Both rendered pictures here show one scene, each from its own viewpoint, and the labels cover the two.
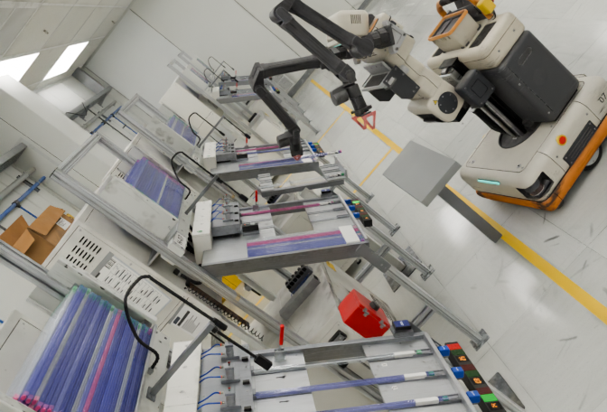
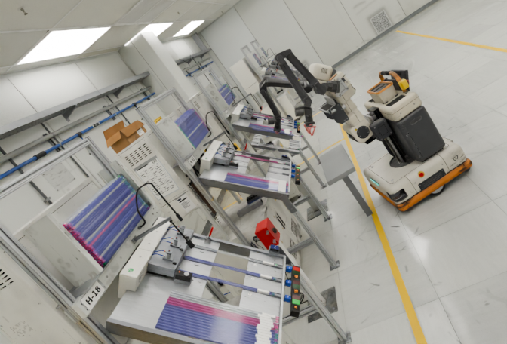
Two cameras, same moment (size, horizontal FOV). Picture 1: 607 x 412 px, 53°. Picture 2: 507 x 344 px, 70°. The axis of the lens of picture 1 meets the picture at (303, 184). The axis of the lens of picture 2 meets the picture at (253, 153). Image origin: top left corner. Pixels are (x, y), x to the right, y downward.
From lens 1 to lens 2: 44 cm
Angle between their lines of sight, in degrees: 10
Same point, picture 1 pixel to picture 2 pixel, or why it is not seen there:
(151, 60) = (237, 39)
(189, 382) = (155, 240)
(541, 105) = (416, 151)
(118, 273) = (157, 167)
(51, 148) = (161, 78)
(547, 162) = (408, 184)
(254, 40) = (299, 44)
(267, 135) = (284, 104)
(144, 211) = (179, 139)
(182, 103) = (242, 72)
